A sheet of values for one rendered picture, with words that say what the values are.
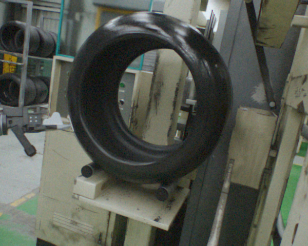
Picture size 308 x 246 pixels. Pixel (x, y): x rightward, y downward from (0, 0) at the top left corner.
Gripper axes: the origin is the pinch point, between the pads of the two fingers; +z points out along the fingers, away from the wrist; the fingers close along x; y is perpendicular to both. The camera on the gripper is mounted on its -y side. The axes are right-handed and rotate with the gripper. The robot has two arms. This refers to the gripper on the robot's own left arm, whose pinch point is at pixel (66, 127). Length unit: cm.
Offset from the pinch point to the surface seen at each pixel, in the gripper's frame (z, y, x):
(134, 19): 19.5, 30.5, -23.8
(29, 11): -11, 195, 314
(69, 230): 6, -56, 89
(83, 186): 4.7, -21.1, 1.2
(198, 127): 34.6, -4.7, -30.3
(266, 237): 73, -49, -10
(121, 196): 18.5, -26.7, 3.1
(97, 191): 9.4, -23.3, 0.8
